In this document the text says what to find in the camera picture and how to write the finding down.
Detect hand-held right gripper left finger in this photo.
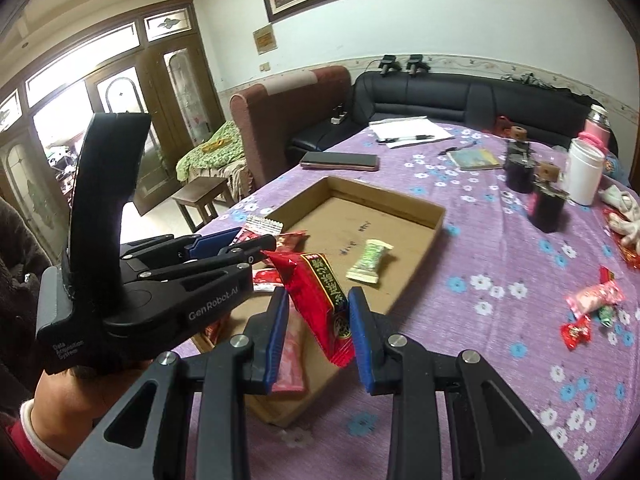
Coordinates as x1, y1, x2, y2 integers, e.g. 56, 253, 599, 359
62, 287, 291, 480

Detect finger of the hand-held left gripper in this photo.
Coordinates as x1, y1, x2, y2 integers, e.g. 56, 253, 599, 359
122, 247, 277, 283
120, 227, 243, 267

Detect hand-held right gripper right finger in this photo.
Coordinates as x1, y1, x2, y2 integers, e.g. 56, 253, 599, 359
347, 286, 583, 480

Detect pink snack packet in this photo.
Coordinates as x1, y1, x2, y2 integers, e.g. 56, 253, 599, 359
272, 310, 321, 395
565, 280, 626, 318

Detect red packet with dark label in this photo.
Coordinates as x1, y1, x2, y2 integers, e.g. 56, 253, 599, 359
260, 250, 357, 368

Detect light green snack packet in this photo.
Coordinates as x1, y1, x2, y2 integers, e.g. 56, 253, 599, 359
346, 239, 395, 285

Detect shallow cardboard tray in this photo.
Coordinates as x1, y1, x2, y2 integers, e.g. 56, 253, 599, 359
190, 176, 447, 428

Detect small red twist candy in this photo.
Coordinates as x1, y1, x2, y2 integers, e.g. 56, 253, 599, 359
560, 315, 593, 351

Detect person's left forearm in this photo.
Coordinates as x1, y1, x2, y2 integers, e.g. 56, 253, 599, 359
0, 357, 156, 480

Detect wooden stool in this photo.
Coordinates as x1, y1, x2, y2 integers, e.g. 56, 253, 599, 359
171, 176, 236, 233

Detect green floral blanket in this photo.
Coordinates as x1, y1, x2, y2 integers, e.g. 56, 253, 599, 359
175, 120, 248, 183

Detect brown armchair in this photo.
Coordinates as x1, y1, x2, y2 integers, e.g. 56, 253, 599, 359
230, 65, 352, 188

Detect wooden glass door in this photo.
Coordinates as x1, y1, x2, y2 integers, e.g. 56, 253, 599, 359
0, 0, 226, 261

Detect dark flat phone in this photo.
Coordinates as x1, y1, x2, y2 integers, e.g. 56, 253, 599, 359
300, 151, 380, 172

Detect black white pen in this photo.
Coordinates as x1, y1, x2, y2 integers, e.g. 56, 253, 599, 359
376, 134, 435, 145

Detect small notebook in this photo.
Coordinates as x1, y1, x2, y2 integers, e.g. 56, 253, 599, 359
446, 147, 503, 171

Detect white paper sheets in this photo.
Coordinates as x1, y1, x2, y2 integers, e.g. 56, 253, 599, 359
369, 116, 456, 150

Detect black jar with wooden stopper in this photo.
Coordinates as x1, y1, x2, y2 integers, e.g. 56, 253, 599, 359
502, 127, 536, 195
526, 161, 571, 234

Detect black leather sofa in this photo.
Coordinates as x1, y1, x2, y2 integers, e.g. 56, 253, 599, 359
286, 70, 621, 166

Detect red paper packets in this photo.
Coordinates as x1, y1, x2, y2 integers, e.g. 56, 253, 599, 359
602, 207, 640, 268

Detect white plastic jar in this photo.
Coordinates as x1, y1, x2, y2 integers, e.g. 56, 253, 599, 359
565, 137, 606, 206

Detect white gloves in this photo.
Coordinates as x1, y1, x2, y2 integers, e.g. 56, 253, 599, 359
599, 184, 640, 256

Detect blue cartoon tin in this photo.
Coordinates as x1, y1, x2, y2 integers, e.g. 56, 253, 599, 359
600, 152, 628, 181

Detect pink thermos bottle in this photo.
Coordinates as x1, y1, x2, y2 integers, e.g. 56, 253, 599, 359
577, 105, 612, 148

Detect small wall plaque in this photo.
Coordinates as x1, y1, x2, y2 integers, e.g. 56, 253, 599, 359
252, 24, 278, 56

